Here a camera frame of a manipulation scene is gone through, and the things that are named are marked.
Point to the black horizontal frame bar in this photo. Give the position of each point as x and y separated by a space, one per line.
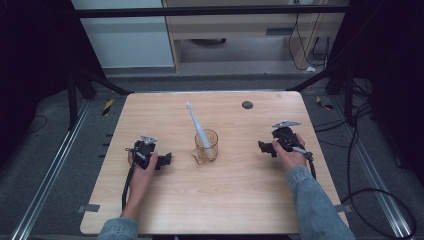
200 11

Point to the person's right hand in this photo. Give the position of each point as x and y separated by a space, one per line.
290 158

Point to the yellow black tape strip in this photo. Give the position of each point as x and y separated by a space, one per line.
324 104
107 107

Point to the dark round table grommet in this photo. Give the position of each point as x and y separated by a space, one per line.
247 105

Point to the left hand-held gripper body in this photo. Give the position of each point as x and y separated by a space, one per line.
145 150

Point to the grey tape patch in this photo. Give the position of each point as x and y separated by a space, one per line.
344 208
88 208

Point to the black curtain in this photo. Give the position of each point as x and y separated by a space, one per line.
390 66
33 60

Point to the black metal stand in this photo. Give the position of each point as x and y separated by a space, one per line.
348 96
72 100

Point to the white electric toothbrush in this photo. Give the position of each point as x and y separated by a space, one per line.
199 126

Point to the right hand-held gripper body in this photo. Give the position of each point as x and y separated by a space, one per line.
285 137

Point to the light wooden desk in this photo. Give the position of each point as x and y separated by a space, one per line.
233 26

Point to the amber glass cup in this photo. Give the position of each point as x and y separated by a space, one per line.
208 151

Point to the person's left hand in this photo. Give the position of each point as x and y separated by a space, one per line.
141 180

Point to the aluminium floor rail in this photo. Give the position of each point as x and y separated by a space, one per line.
50 180
376 186

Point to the white cabinet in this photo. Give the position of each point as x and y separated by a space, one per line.
126 40

